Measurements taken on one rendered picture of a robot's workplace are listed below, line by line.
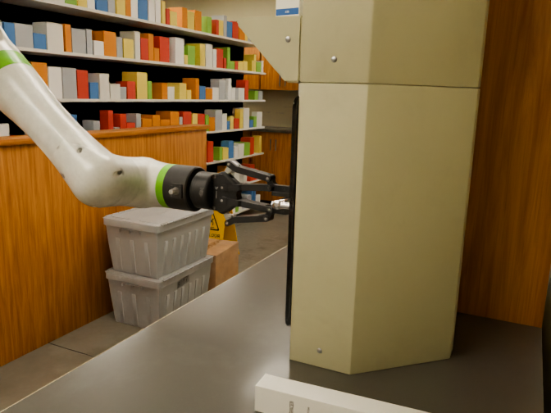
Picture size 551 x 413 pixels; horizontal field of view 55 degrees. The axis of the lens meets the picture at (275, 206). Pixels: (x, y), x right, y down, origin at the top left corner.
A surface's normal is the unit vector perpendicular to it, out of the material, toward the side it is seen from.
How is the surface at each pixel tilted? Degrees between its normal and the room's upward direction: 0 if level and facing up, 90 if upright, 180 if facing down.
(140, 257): 95
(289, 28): 90
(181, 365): 0
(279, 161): 90
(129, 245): 96
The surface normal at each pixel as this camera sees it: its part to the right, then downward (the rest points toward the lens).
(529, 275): -0.44, 0.18
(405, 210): 0.33, 0.21
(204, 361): 0.03, -0.98
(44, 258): 0.90, 0.11
